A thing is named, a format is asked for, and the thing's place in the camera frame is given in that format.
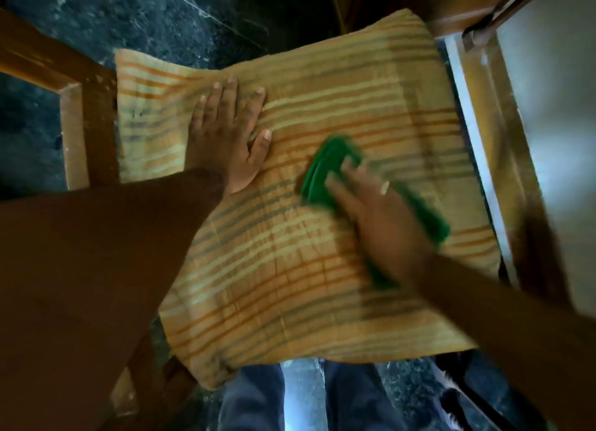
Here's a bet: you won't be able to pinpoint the person's right hand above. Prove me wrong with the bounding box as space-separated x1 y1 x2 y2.
324 157 436 285

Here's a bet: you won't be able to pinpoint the person's left hand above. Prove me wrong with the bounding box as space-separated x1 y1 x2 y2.
185 77 272 195

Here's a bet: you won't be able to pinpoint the green cleaning cloth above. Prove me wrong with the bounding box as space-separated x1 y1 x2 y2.
300 135 451 291

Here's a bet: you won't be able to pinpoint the yellow striped towel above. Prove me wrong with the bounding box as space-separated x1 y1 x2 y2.
114 8 502 391

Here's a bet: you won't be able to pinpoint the person's right forearm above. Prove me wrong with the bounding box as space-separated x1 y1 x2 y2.
412 251 596 431

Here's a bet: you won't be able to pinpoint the person's left forearm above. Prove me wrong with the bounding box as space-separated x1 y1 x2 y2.
0 168 230 431

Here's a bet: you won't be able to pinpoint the wooden chair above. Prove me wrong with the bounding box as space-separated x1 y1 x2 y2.
0 8 201 431

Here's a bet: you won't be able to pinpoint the person's blue jeans legs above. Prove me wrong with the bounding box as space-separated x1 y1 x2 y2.
217 358 408 431

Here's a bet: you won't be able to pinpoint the wooden door frame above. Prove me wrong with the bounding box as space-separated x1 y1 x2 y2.
326 0 573 306

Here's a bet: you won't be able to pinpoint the metal door handle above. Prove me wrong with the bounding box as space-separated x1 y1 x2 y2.
462 0 559 52

